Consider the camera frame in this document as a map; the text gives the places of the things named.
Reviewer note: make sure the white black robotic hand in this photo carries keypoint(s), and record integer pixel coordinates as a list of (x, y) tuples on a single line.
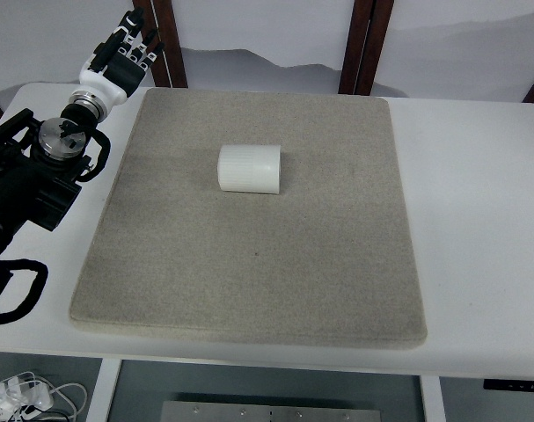
[(118, 65)]

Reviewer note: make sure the white ribbed cup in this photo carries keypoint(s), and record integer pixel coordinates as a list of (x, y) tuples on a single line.
[(249, 168)]

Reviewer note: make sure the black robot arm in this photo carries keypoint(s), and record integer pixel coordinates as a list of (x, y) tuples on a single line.
[(43, 163)]

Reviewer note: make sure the beige felt mat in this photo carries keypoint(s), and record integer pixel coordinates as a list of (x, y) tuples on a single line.
[(326, 262)]

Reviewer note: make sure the black desk control panel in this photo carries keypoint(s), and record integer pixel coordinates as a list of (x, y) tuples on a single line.
[(509, 385)]

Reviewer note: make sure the middle brown wooden screen post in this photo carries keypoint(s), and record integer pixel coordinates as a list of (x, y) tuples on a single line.
[(365, 41)]

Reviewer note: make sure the white power adapter with cables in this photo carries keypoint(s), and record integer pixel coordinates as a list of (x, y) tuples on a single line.
[(30, 397)]

